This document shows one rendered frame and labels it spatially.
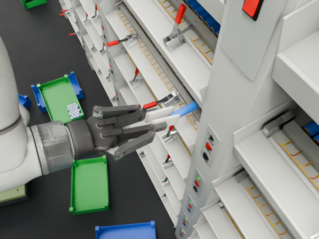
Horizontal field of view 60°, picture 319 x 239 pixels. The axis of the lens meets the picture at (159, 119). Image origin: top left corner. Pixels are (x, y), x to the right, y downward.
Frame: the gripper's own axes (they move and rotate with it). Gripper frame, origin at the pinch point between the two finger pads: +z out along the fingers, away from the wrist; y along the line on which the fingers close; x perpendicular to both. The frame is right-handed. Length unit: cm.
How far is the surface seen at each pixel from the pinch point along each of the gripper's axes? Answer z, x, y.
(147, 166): 29, 86, 29
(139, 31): 11.8, 3.2, 36.0
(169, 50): 3.0, -11.7, 8.2
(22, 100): -21, 112, 119
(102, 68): 24, 66, 90
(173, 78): 11.7, 3.2, 13.8
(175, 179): 20, 46, 2
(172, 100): 9.0, 5.6, 8.4
